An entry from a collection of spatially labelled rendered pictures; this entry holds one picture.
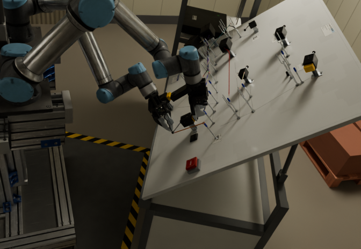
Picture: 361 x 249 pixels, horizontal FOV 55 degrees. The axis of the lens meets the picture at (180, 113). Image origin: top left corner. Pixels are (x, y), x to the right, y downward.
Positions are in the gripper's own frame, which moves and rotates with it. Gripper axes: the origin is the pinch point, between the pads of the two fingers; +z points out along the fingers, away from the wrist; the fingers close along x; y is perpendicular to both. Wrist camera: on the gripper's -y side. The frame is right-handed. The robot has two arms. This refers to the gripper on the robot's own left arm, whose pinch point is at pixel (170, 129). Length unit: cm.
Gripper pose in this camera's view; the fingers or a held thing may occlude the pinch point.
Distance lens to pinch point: 170.6
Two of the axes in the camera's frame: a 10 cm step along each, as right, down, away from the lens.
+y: 3.7, -0.1, -9.3
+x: 7.9, -5.2, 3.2
